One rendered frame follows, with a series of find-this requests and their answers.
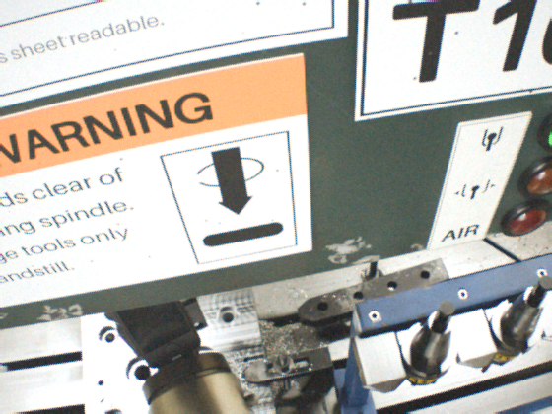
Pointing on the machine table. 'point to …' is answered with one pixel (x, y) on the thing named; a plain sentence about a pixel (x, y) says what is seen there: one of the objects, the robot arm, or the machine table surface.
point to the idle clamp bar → (336, 310)
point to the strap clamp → (323, 376)
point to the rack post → (352, 385)
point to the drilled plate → (242, 338)
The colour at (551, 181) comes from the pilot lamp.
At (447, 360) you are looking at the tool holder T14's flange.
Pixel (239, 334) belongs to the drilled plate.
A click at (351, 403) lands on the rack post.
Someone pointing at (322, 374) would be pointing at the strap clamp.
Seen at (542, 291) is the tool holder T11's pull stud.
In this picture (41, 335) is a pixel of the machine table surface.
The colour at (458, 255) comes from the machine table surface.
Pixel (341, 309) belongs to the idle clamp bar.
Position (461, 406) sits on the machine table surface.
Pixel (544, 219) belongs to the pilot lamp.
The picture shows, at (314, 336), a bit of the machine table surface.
